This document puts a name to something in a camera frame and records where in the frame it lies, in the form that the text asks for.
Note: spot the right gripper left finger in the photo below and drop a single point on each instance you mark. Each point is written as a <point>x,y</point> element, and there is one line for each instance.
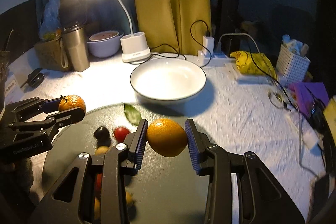
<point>135,148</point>

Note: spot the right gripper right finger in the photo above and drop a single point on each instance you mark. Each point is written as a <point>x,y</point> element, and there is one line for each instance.
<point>202,152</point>

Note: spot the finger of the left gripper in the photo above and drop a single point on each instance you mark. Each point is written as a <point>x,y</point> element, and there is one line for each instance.
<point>29,108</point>
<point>21,126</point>

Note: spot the red cherry tomato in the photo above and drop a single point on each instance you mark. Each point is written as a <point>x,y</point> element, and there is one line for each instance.
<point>120,134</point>

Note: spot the dark cherry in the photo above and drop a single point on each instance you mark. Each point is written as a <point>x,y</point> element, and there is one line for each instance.
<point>102,136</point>

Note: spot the green leaf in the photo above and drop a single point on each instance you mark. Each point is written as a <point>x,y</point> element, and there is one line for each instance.
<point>132,114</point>

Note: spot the black round object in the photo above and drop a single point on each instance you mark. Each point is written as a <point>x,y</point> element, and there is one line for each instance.
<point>34,79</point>

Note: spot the small yellow fruit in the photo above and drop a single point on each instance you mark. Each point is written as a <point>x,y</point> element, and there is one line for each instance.
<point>101,150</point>

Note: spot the round grey placemat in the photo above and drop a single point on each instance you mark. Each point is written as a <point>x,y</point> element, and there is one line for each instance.
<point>165,190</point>

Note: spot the brown paper bag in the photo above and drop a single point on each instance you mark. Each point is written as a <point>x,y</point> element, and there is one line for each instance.
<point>52,55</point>

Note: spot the white embossed table cloth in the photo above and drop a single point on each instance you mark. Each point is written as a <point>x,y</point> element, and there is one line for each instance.
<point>238,117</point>

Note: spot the white bowl with dark rim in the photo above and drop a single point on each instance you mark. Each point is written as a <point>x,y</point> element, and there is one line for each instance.
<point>167,81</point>

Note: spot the clear plastic bag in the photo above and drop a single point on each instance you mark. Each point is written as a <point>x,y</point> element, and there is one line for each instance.
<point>50,27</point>

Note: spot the lavender bowl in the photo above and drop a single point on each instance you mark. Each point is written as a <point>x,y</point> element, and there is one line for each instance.
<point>104,44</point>

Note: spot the steel tumbler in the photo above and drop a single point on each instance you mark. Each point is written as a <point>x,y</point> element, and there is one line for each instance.
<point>75,41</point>

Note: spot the white power strip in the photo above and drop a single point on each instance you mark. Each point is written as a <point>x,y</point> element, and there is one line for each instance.
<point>204,60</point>

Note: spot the yellow duck bag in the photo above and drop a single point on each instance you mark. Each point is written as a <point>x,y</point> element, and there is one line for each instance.
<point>256,64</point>

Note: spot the white charger plug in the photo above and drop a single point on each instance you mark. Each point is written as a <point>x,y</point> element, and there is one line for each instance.
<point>208,46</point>

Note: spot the purple cloth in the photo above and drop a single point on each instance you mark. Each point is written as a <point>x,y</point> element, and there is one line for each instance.
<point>305,94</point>

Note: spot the white plastic basket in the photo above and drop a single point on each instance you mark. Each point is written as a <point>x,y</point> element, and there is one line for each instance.
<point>291,66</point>

